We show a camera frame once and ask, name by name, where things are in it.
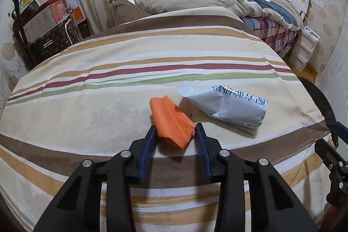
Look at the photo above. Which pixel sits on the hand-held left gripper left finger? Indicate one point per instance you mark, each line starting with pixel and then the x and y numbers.
pixel 148 145

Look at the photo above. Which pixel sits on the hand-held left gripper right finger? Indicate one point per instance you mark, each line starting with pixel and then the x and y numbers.
pixel 202 145

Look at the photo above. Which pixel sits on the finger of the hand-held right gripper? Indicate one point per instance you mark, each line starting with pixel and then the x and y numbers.
pixel 343 135
pixel 329 156

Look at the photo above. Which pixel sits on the orange cloth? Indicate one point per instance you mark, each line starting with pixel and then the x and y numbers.
pixel 171 123

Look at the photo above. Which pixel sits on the bin with black liner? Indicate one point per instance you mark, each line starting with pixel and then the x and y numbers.
pixel 323 101

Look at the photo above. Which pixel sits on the white mailer bag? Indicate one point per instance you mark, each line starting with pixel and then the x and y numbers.
pixel 228 109

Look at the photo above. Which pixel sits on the striped cloth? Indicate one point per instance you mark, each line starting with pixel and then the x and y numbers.
pixel 108 101

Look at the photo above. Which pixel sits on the white wardrobe door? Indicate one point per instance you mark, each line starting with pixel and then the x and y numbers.
pixel 337 71

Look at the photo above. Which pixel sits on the white plastic drawer unit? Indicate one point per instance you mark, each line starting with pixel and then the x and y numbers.
pixel 303 50

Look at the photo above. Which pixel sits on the plaid bed sheet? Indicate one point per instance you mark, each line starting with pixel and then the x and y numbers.
pixel 274 33

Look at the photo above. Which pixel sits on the brown patterned luggage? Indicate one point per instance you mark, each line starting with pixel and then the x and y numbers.
pixel 51 44

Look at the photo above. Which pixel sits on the small white and orange box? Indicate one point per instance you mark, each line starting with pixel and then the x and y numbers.
pixel 77 10

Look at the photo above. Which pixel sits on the large white and orange box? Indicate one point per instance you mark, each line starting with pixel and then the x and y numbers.
pixel 40 21

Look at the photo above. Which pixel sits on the black hand truck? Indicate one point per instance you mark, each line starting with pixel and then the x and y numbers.
pixel 20 3

